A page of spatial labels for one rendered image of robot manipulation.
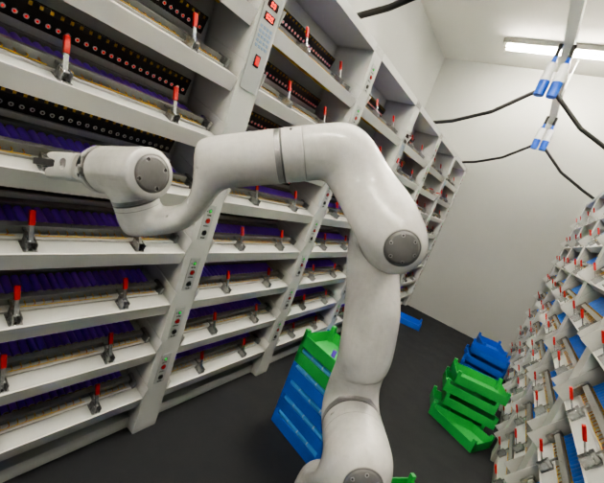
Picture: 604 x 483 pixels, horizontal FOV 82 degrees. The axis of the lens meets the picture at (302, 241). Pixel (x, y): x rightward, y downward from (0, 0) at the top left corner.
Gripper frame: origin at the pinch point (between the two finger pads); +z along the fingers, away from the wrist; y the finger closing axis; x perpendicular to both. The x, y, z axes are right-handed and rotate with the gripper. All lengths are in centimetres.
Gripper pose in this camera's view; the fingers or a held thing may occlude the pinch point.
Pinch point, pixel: (60, 166)
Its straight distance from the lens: 89.0
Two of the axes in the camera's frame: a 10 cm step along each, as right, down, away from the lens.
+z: -8.3, -1.6, 5.3
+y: 5.4, 0.2, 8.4
